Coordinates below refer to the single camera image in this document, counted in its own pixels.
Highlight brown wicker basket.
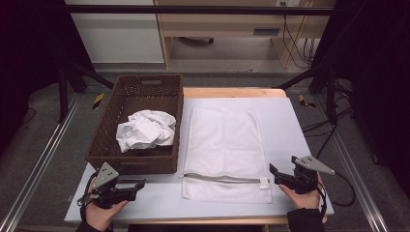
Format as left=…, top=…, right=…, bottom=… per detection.
left=84, top=73, right=185, bottom=177

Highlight hand-held gripper black cable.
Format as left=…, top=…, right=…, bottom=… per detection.
left=317, top=171, right=357, bottom=218
left=76, top=170, right=100, bottom=223

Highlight black hanging desk cables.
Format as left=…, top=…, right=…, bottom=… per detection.
left=281, top=1, right=316, bottom=70

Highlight white board mat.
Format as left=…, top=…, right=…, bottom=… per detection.
left=64, top=97, right=336, bottom=223

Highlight person's left hand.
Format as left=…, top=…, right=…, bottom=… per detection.
left=85, top=199, right=130, bottom=232

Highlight white cabinet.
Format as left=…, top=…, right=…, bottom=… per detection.
left=64, top=0, right=165, bottom=65

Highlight light wooden desk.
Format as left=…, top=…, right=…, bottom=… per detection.
left=154, top=0, right=337, bottom=70

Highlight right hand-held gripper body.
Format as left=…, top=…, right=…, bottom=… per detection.
left=283, top=155, right=337, bottom=195

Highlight black metal stand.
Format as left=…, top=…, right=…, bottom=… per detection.
left=57, top=61, right=116, bottom=124
left=273, top=61, right=340, bottom=126

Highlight right hand-held gripper black cable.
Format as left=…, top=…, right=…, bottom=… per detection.
left=317, top=171, right=357, bottom=218

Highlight dark curtain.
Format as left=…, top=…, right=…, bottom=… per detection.
left=310, top=0, right=410, bottom=191
left=0, top=0, right=96, bottom=158

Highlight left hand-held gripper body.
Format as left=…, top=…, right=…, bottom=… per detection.
left=84, top=161, right=137, bottom=209

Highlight person's right hand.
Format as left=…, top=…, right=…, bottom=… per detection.
left=278, top=174, right=325, bottom=211

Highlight aluminium floor rail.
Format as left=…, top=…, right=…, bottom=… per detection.
left=0, top=92, right=82, bottom=232
left=312, top=94, right=392, bottom=232

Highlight wooden table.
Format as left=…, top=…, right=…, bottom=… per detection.
left=109, top=87, right=329, bottom=226

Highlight left hand-held gripper black cable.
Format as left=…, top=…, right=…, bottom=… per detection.
left=76, top=170, right=100, bottom=223

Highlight white mesh laundry bag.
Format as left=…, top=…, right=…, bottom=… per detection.
left=181, top=106, right=274, bottom=205

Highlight black floor cables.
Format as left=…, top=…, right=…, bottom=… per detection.
left=302, top=78, right=356, bottom=160

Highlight white garment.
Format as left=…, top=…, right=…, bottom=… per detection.
left=115, top=109, right=178, bottom=154

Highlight yellow black floor tape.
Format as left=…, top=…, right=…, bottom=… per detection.
left=92, top=93, right=106, bottom=110
left=298, top=94, right=317, bottom=109

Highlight black horizontal metal bar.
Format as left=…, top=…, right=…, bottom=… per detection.
left=63, top=4, right=335, bottom=16

